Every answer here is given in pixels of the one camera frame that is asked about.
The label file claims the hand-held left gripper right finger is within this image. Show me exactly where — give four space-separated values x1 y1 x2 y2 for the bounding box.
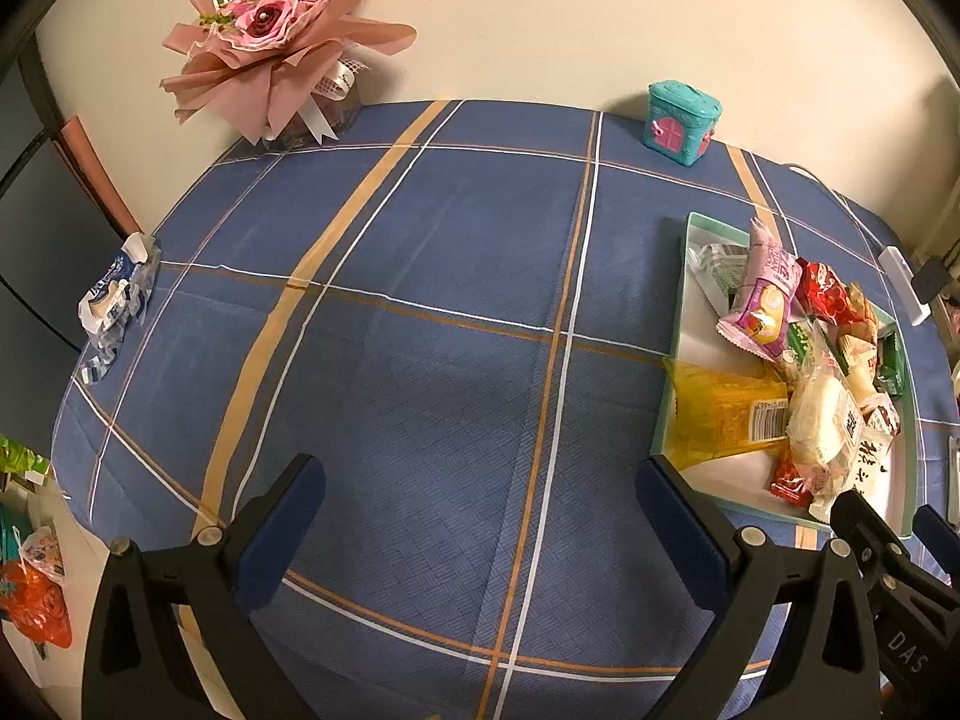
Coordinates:
636 456 882 720

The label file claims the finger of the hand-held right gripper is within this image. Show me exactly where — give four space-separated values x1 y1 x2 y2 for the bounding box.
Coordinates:
911 504 960 578
829 490 908 578

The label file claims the red-orange packet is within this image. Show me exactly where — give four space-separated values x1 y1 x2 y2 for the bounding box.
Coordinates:
771 457 816 507

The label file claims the blue plaid tablecloth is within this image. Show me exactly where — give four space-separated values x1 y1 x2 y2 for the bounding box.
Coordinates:
51 99 960 720

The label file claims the reddish brown board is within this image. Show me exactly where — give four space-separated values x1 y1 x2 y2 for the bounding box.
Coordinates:
56 116 147 237

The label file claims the pink flower bouquet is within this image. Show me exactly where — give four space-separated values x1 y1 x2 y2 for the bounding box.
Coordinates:
160 0 417 145

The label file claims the brown red white-label packet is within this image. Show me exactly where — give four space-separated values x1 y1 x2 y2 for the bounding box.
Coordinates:
862 401 902 437

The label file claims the purple snack packet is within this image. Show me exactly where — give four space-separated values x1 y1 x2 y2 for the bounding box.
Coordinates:
716 219 800 365

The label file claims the orange yellow snack packet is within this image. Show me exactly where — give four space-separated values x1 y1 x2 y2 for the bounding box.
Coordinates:
846 281 884 346

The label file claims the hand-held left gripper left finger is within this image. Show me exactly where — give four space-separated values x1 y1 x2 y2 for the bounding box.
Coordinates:
81 454 327 720

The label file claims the white tray with teal rim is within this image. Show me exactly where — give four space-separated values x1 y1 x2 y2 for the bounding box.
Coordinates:
649 211 920 541

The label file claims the crumpled blue white packet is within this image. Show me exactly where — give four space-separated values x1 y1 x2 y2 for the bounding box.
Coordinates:
77 232 162 387

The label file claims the shiny green packet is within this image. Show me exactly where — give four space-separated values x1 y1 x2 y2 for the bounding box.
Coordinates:
0 435 53 477

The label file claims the teal toy house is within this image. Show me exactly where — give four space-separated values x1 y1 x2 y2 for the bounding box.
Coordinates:
639 81 723 162

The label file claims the green cow-print cookie packet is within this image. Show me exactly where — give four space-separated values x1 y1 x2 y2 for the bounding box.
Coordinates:
786 321 830 365

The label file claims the dark cabinet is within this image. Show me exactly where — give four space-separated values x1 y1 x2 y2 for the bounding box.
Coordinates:
0 37 143 361

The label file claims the orange plastic bag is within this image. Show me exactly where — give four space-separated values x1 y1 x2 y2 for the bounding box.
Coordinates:
0 525 74 650

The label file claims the black charger plug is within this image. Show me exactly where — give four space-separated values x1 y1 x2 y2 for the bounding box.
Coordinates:
911 259 947 302

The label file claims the white packet with black characters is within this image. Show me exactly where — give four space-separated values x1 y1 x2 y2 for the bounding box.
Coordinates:
810 427 897 526

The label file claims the red snack packet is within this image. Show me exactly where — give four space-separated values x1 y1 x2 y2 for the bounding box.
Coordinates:
795 259 871 327

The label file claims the white power cable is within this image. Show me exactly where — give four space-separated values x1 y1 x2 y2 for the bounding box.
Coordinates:
784 163 890 252

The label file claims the white power strip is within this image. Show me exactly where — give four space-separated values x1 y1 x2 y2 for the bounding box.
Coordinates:
877 246 931 327

